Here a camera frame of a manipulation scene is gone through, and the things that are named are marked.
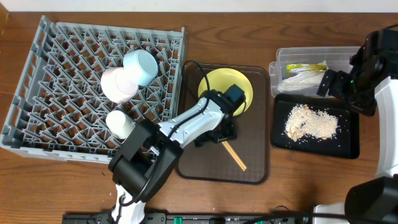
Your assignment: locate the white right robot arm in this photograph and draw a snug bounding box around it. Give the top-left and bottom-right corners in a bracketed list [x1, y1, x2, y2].
[310, 25, 397, 223]

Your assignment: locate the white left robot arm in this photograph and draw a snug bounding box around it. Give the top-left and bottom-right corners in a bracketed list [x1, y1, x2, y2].
[108, 84, 246, 223]

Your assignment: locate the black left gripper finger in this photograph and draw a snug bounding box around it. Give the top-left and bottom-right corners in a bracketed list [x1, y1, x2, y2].
[194, 131, 219, 147]
[218, 119, 238, 142]

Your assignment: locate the yellow plate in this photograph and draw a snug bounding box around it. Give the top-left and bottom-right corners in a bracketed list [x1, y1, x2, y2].
[207, 68, 253, 116]

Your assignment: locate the white cup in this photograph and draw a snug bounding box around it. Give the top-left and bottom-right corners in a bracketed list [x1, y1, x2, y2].
[106, 110, 136, 139]

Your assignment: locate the clear plastic bin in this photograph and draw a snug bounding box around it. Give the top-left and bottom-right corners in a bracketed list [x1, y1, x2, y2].
[269, 46, 359, 98]

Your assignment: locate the grey dishwasher rack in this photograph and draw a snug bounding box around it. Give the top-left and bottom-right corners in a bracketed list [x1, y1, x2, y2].
[1, 17, 187, 164]

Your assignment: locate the brown plastic tray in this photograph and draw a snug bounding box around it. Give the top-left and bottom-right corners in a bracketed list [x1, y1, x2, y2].
[176, 64, 272, 185]

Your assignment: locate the green yellow snack wrapper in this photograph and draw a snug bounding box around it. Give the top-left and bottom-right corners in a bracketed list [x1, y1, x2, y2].
[285, 63, 328, 73]

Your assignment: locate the white crumpled napkin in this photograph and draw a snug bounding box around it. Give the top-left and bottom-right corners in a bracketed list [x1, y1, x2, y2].
[277, 61, 326, 92]

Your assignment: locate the light blue bowl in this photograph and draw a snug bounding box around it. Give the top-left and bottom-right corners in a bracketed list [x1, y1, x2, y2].
[123, 49, 159, 86]

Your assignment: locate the leftover rice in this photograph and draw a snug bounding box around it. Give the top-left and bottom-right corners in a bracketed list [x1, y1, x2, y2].
[284, 104, 339, 142]

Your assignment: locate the black waste tray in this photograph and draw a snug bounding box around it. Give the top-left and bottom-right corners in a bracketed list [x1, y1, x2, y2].
[272, 94, 360, 159]

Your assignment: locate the pink bowl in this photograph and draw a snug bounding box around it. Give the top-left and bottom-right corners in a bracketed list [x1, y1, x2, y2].
[101, 67, 139, 103]

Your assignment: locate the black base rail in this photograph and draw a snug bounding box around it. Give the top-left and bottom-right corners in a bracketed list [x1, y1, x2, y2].
[62, 211, 312, 224]

